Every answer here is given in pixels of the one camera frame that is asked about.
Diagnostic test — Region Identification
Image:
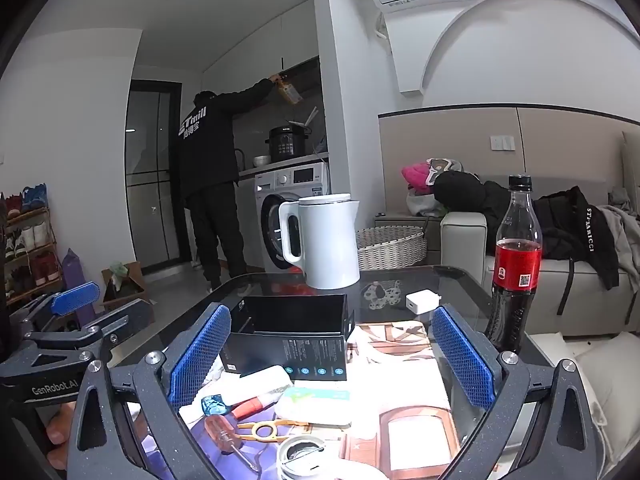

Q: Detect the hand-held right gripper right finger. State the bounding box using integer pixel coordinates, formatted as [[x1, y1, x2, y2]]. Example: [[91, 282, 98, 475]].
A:
[[431, 305, 598, 480]]

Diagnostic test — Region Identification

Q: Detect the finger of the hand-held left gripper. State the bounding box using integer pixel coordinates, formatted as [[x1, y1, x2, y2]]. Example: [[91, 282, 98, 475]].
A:
[[30, 299, 155, 366], [10, 281, 102, 333]]

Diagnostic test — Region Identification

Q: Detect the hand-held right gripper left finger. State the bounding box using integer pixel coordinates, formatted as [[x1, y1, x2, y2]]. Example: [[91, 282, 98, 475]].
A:
[[65, 302, 233, 480]]

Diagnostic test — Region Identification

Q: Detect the black cardboard box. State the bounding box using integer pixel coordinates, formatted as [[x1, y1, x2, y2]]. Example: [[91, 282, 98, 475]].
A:
[[219, 294, 357, 382]]

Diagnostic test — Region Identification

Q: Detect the yellow plastic tool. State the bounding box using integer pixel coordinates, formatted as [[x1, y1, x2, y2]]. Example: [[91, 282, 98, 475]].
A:
[[236, 419, 311, 443]]

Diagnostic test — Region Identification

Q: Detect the roll of clear tape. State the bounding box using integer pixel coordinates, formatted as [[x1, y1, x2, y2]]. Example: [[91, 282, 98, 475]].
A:
[[276, 435, 341, 480]]

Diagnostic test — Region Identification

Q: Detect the person's left hand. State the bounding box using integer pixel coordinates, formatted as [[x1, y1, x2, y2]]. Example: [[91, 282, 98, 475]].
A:
[[46, 401, 77, 472]]

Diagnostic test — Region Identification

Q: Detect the purple yoga mat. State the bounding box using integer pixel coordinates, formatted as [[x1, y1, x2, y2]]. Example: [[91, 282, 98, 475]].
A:
[[60, 249, 96, 328]]

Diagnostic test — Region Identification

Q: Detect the brown cardboard box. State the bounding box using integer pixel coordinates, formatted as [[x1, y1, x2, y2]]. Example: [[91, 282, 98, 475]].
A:
[[101, 261, 151, 311]]

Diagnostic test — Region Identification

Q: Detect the printed table cloth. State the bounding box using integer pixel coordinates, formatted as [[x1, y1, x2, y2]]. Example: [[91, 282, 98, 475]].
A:
[[190, 320, 471, 480]]

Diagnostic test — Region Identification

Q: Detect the wooden shoe rack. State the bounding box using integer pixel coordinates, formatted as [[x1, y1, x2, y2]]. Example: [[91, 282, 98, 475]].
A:
[[0, 205, 63, 307]]

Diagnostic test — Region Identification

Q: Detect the white charger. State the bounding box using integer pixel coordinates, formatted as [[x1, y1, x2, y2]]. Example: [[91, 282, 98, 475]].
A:
[[405, 290, 442, 317]]

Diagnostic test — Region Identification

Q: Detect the shoe rack with shoes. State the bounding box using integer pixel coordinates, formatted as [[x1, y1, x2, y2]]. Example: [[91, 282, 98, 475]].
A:
[[0, 182, 62, 291]]

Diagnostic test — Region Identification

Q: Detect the white cartoon sticker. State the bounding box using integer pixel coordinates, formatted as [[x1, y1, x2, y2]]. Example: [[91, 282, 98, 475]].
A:
[[360, 280, 403, 313]]

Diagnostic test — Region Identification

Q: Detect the black glass coffee table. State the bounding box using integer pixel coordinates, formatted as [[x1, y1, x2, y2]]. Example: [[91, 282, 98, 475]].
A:
[[115, 265, 531, 480]]

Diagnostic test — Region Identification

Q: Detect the clear bottle with red liquid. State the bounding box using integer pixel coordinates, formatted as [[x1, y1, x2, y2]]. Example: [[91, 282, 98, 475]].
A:
[[482, 174, 544, 356]]

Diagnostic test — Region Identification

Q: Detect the beige sofa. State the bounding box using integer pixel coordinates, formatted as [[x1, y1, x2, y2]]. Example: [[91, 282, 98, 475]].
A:
[[440, 205, 640, 341]]

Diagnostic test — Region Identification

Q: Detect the white green tissue packet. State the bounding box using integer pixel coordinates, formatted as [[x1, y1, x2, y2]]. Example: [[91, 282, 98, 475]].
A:
[[275, 379, 353, 428]]

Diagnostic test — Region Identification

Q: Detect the white wicker basket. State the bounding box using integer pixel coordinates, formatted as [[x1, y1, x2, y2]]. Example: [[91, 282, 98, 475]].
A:
[[356, 226, 428, 271]]

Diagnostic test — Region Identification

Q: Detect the black framed glass door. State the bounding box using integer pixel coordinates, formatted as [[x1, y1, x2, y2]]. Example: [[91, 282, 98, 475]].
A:
[[125, 80, 193, 273]]

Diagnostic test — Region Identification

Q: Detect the white cushion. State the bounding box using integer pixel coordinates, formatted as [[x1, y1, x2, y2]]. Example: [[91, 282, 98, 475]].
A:
[[575, 332, 640, 480]]

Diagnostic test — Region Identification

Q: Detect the white plastic bag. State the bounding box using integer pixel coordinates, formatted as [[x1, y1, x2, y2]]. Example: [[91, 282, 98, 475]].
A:
[[407, 192, 442, 218]]

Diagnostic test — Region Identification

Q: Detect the black puffer coat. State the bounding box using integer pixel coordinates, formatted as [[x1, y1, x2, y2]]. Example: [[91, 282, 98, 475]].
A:
[[432, 170, 513, 243]]

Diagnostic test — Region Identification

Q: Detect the white electric kettle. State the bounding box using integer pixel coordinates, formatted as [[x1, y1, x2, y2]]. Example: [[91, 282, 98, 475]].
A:
[[277, 193, 362, 290]]

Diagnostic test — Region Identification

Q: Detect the black printed hoodie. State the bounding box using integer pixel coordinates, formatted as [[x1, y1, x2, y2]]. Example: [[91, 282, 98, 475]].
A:
[[530, 186, 621, 291]]

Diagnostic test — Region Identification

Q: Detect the pink cloth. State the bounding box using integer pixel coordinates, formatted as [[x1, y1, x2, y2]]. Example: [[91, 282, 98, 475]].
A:
[[401, 162, 436, 193]]

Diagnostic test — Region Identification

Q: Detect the patterned cloth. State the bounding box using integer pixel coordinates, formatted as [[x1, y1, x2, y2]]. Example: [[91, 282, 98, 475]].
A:
[[425, 157, 463, 186]]

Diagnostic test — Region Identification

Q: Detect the white washing machine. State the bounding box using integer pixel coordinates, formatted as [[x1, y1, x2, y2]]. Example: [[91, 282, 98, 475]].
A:
[[254, 162, 332, 273]]

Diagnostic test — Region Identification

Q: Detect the grey cloth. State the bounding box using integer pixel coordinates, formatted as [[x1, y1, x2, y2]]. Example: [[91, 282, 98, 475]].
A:
[[597, 187, 640, 281]]

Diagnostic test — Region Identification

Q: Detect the kitchen counter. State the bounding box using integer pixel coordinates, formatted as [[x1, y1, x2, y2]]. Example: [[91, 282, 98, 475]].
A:
[[237, 151, 331, 177]]

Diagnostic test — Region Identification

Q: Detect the black pressure cooker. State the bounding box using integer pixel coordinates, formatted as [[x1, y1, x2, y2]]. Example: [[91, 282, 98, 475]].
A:
[[269, 125, 313, 163]]

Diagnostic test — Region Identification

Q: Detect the white plastic utensil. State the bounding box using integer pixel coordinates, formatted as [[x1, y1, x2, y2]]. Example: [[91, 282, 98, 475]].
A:
[[287, 106, 318, 128]]

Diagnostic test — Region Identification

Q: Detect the yellow bottle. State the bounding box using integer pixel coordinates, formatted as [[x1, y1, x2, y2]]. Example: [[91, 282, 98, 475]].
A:
[[274, 77, 305, 106]]

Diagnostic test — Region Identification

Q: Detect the white wall cabinet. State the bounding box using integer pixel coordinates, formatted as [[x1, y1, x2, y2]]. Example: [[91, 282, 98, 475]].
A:
[[202, 0, 321, 93]]

